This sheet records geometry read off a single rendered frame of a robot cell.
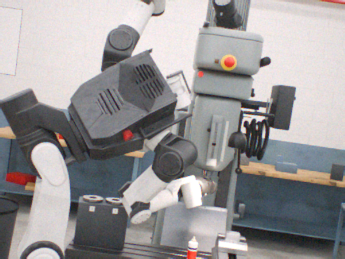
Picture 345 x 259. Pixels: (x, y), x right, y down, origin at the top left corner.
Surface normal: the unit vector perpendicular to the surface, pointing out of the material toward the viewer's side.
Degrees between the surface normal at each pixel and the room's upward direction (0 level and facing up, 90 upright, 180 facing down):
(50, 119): 90
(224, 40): 90
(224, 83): 90
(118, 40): 64
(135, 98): 74
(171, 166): 101
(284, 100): 90
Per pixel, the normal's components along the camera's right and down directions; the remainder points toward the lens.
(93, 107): -0.11, -0.21
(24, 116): -0.02, 0.29
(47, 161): 0.34, 0.13
